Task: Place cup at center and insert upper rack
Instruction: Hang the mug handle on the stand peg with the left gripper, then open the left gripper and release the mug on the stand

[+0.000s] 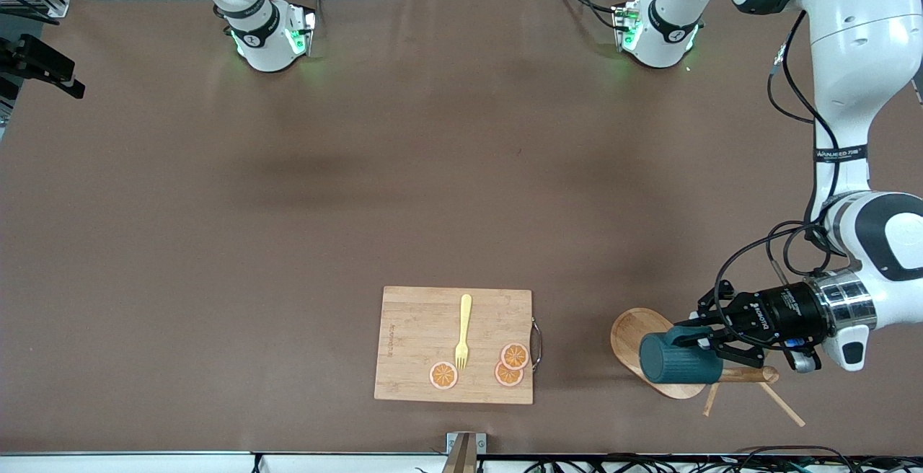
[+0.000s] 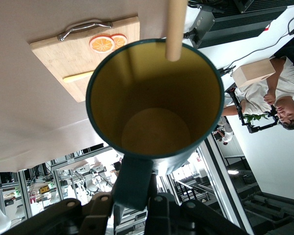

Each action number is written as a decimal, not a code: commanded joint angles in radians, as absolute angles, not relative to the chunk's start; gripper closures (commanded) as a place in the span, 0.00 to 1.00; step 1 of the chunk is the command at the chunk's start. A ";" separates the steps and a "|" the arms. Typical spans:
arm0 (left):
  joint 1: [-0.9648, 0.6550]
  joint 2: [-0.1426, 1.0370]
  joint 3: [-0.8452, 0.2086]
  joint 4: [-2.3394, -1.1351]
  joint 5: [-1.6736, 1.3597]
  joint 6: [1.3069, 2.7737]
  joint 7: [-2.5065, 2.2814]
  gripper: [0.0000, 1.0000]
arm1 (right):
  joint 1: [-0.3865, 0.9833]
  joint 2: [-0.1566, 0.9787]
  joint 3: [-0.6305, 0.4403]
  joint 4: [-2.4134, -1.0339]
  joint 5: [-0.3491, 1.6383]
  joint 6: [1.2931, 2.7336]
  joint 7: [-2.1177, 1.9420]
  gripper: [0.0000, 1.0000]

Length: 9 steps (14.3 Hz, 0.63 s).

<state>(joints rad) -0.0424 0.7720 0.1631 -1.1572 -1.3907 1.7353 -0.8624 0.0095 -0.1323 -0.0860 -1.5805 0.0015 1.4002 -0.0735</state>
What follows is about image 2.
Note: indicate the black equipment case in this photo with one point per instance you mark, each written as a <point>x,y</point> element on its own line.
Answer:
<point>235,24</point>

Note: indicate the light wooden box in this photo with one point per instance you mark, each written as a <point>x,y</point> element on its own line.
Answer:
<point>254,73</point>

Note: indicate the person in white t-shirt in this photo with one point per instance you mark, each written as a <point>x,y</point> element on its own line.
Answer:
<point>257,95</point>

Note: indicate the aluminium frame workstations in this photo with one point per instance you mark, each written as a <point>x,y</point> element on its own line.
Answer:
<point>56,176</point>

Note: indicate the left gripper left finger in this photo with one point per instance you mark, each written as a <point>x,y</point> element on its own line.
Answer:
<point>63,220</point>

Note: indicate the black camera rig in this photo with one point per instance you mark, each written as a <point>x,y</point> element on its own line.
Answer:
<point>251,128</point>

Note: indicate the orange slice toy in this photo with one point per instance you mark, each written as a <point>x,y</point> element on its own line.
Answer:
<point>120,40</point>
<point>101,44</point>

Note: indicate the small distant person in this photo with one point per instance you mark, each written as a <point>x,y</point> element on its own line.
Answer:
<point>226,137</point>

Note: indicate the yellow plastic fork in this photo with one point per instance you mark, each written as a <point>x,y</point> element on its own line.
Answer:
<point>76,77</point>

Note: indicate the green plant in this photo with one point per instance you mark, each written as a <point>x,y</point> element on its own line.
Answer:
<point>253,118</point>

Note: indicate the teal cup yellow inside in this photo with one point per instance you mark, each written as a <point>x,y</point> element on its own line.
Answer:
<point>156,102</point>

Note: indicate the wooden mug rack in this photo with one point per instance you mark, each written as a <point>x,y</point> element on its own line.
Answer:
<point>176,29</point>

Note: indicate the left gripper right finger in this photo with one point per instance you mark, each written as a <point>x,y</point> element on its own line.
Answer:
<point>186,220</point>

